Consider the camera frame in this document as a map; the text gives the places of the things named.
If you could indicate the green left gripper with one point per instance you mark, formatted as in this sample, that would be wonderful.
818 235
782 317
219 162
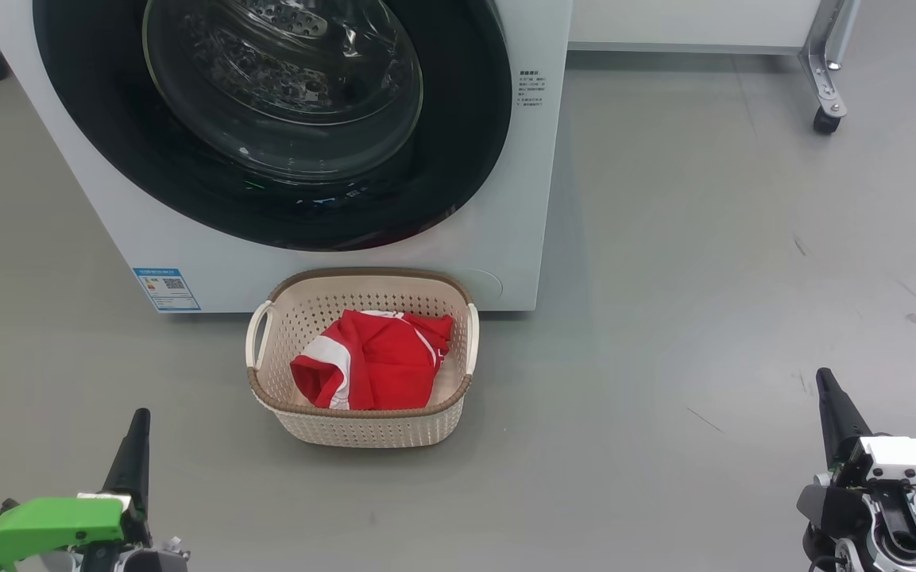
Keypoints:
44 524

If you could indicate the red white garment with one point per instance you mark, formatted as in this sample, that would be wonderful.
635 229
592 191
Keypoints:
386 365

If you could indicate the round dark glass washer door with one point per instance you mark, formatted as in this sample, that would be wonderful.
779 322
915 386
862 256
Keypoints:
108 143

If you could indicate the cream perforated laundry basket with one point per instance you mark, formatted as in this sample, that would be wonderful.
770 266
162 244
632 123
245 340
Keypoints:
362 429

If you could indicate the white washing machine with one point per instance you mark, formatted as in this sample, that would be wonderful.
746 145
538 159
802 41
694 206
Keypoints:
537 199

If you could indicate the blue white energy label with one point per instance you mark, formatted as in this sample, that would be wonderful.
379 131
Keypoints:
167 289

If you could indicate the white board panel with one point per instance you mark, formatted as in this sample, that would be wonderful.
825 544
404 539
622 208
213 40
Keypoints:
688 22

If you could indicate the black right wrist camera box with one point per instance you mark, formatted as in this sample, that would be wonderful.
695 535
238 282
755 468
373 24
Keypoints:
831 512

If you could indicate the metal frame leg with caster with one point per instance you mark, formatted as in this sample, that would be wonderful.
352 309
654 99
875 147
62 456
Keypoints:
827 71

